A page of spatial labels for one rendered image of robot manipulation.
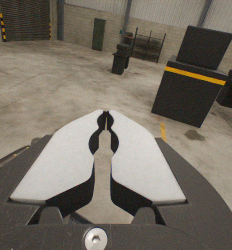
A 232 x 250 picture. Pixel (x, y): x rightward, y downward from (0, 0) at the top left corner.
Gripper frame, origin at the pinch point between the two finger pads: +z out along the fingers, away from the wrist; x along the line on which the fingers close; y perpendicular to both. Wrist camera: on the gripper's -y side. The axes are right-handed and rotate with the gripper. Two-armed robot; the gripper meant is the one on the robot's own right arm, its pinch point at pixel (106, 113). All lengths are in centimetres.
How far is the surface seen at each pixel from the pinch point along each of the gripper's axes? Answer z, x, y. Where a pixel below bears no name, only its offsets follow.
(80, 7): 1405, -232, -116
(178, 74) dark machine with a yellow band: 333, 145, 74
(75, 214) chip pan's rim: 47, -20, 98
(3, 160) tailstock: 34, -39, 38
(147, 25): 1292, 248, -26
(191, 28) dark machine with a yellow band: 372, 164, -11
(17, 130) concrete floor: 201, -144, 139
